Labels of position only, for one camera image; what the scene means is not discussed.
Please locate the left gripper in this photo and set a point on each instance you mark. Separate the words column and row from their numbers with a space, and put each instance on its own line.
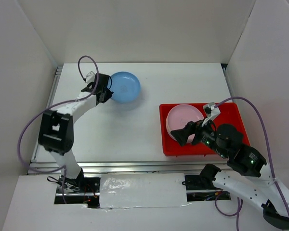
column 108, row 96

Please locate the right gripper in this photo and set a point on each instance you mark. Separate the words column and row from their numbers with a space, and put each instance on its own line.
column 180, row 135

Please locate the pink plate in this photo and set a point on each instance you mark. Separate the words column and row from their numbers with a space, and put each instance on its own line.
column 181, row 114

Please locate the blue plate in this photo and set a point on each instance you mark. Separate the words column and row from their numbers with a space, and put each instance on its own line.
column 125, row 87

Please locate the cream white plate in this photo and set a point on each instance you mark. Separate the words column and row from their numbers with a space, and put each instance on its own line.
column 169, row 130

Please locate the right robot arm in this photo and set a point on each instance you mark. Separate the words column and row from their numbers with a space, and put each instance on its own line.
column 267, row 194

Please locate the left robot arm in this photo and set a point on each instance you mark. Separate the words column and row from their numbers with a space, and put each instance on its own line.
column 56, row 132

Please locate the red plastic bin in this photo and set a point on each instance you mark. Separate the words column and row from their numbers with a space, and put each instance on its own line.
column 229, row 115

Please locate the white foam block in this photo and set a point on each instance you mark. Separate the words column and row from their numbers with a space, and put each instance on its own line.
column 142, row 190

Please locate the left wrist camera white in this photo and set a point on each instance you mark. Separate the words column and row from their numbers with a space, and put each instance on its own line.
column 89, row 76

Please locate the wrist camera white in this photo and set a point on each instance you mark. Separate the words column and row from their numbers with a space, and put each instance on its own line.
column 89, row 76
column 211, row 111

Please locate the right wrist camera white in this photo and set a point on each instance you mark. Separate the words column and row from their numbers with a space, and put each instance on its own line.
column 211, row 111

